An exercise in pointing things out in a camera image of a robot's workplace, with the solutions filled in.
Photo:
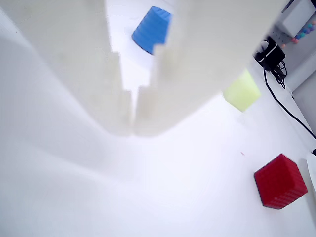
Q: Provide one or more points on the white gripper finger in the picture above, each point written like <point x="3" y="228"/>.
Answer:
<point x="209" y="49"/>
<point x="74" y="49"/>

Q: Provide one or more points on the red cube block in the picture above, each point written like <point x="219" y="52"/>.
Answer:
<point x="280" y="182"/>

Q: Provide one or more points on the pale yellow foam block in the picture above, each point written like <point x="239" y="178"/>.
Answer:
<point x="243" y="93"/>

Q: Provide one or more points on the blue ribbed cylinder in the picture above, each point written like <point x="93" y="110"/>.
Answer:
<point x="151" y="29"/>

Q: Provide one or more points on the black power adapter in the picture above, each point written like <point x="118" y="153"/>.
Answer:
<point x="274" y="53"/>

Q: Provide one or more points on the white power strip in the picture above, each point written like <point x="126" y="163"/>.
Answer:
<point x="280" y="37"/>

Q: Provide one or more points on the small red ball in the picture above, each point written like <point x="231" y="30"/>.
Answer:
<point x="294" y="40"/>

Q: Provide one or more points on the small teal ball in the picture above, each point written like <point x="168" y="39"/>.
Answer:
<point x="301" y="35"/>

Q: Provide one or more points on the white box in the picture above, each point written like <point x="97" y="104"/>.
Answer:
<point x="300" y="14"/>

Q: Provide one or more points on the small purple ball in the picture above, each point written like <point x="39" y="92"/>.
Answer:
<point x="307" y="30"/>

